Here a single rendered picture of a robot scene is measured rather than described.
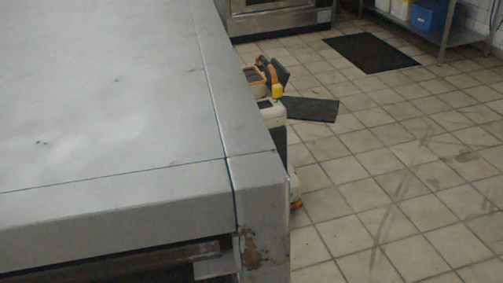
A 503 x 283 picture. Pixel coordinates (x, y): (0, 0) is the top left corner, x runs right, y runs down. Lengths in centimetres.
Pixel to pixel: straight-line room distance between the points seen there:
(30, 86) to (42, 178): 13
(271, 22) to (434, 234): 364
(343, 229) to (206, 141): 250
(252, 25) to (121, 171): 529
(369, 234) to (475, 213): 74
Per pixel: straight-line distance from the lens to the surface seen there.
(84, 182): 24
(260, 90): 239
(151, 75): 34
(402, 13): 571
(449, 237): 284
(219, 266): 25
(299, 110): 389
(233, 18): 533
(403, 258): 264
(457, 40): 518
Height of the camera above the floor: 195
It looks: 35 degrees down
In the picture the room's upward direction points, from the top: 4 degrees counter-clockwise
